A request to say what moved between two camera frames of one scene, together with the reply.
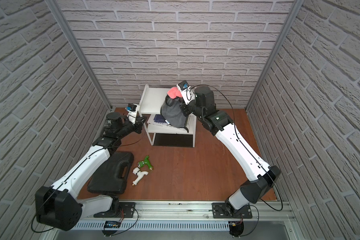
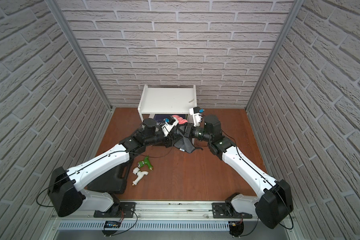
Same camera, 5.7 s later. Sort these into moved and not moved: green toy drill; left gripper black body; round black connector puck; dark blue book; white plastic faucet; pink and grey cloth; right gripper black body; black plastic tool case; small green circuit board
Moved: left gripper black body; right gripper black body; pink and grey cloth
Not moved: black plastic tool case; round black connector puck; white plastic faucet; dark blue book; small green circuit board; green toy drill
